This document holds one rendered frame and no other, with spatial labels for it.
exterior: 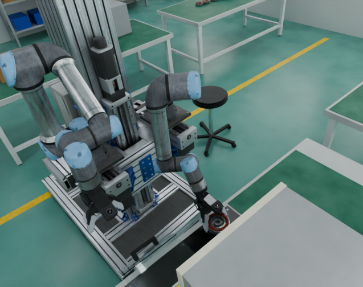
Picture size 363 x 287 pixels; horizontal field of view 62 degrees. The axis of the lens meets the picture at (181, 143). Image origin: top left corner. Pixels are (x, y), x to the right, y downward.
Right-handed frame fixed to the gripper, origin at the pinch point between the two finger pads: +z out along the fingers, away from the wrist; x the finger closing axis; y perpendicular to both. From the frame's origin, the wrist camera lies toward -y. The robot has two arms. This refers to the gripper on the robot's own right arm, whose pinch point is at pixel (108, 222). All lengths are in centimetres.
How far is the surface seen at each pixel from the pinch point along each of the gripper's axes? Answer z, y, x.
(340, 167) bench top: 40, -38, -124
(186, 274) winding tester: -16.6, -41.8, -1.6
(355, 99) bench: 40, -15, -196
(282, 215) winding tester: -17, -49, -33
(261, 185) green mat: 40, -13, -82
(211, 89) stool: 59, 103, -167
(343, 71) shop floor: 115, 58, -376
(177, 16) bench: 41, 245, -257
